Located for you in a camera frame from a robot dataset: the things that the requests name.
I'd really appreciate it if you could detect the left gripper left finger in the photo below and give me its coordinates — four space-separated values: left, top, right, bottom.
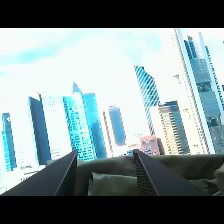
1 149 79 197

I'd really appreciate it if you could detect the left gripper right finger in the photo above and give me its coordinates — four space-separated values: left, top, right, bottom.
132 148 210 197

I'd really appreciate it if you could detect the dark brown T-shirt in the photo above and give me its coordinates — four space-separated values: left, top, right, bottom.
45 153 224 197

